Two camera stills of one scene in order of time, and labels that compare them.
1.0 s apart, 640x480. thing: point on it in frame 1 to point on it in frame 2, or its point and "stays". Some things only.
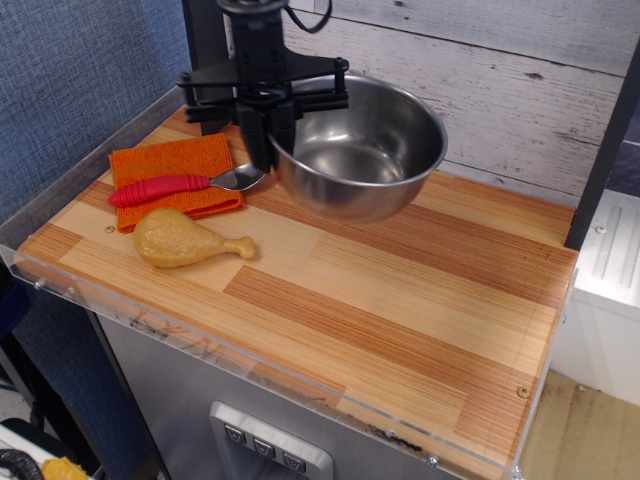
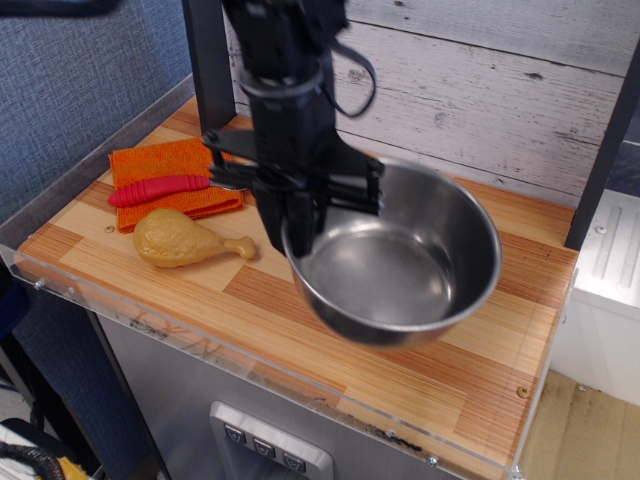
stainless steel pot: x=366 y=162 to x=406 y=274
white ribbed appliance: x=598 y=343 stays
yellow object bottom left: x=62 y=468 stays
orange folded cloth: x=203 y=155 stays
